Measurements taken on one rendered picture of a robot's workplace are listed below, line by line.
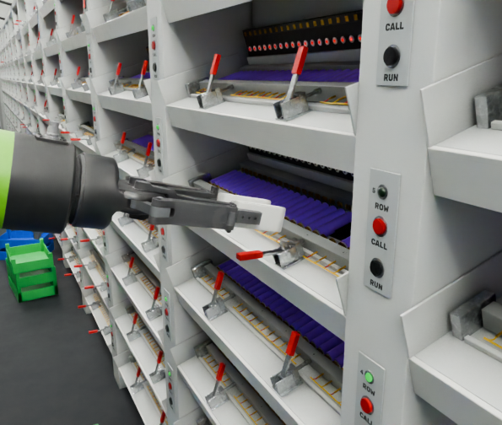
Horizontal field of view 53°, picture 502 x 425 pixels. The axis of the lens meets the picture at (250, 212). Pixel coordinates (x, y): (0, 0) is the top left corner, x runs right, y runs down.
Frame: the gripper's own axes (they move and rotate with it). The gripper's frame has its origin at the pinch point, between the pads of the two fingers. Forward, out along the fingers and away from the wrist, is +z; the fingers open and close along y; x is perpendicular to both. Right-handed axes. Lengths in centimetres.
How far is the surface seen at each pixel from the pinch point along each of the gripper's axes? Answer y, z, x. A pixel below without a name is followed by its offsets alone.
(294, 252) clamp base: 4.4, 10.3, 5.6
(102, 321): 158, 24, 87
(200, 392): 37, 18, 47
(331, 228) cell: 5.8, 16.6, 1.9
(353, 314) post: -12.0, 8.7, 7.4
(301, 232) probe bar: 6.9, 12.5, 3.2
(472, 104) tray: -20.1, 8.2, -15.7
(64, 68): 190, -4, -17
